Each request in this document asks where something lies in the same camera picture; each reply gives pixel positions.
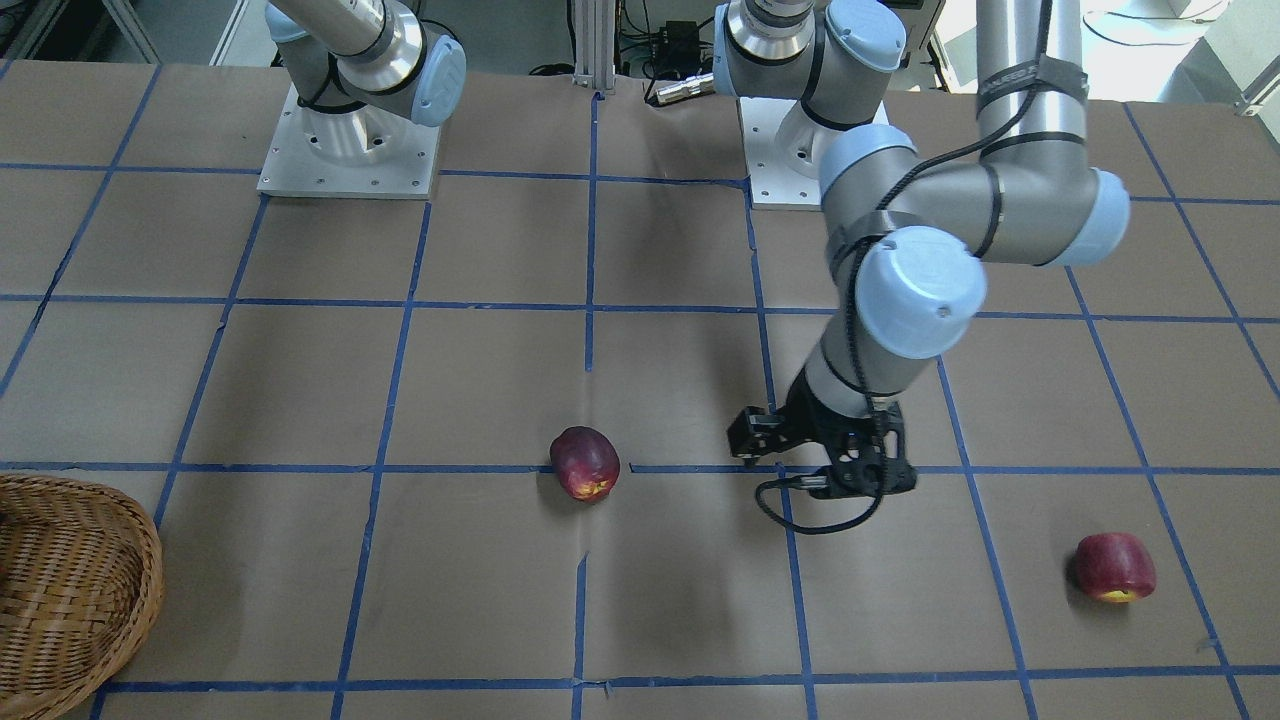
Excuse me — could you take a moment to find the dark red apple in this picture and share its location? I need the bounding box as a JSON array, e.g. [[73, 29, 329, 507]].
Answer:
[[549, 427, 621, 503]]

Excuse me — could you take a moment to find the aluminium frame post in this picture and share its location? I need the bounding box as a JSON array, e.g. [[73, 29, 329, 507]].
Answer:
[[567, 0, 618, 97]]

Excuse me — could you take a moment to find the wicker basket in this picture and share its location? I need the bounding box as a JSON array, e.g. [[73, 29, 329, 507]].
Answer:
[[1, 471, 165, 719]]

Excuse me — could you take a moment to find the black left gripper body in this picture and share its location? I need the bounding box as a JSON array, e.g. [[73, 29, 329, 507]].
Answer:
[[777, 370, 905, 451]]

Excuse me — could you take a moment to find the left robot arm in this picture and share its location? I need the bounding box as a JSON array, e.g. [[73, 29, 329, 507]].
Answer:
[[713, 1, 1132, 464]]

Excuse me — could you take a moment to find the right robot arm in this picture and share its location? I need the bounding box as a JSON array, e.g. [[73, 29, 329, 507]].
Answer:
[[264, 1, 467, 127]]

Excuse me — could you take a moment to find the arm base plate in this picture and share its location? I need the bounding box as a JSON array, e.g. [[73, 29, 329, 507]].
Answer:
[[737, 92, 906, 211], [257, 87, 440, 201]]

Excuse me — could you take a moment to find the silver metal cylinder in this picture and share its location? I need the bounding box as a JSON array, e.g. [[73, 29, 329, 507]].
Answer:
[[644, 73, 716, 108]]

